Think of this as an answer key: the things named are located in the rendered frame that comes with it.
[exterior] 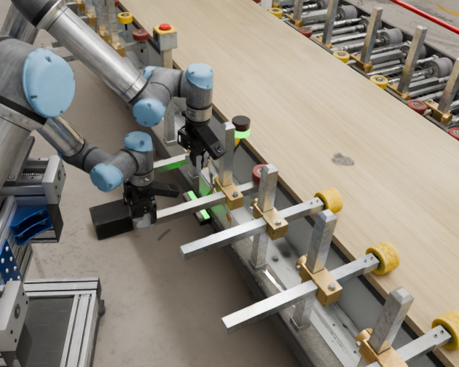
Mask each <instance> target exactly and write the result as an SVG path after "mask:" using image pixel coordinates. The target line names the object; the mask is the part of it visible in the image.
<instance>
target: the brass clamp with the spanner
mask: <svg viewBox="0 0 459 367"><path fill-rule="evenodd" d="M213 181H214V182H215V183H216V189H215V191H216V193H217V192H221V191H222V192H223V193H224V195H225V196H226V202H225V205H226V206H227V207H228V208H229V210H230V211H231V210H235V209H238V208H241V207H243V198H244V196H243V195H242V194H241V192H240V191H239V190H238V188H237V187H236V185H234V183H233V182H232V184H230V185H227V186H222V185H221V184H220V183H219V176H216V177H215V178H214V180H213ZM233 192H237V193H238V197H233V196H232V194H233Z"/></svg>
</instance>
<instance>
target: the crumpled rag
mask: <svg viewBox="0 0 459 367"><path fill-rule="evenodd" d="M333 156H334V158H331V161H332V162H333V163H337V164H338V165H340V166H341V165H345V166H349V165H351V166H354V164H355V162H354V160H352V159H351V158H350V157H345V156H344V155H342V154H341V153H340V152H338V153H337V154H333Z"/></svg>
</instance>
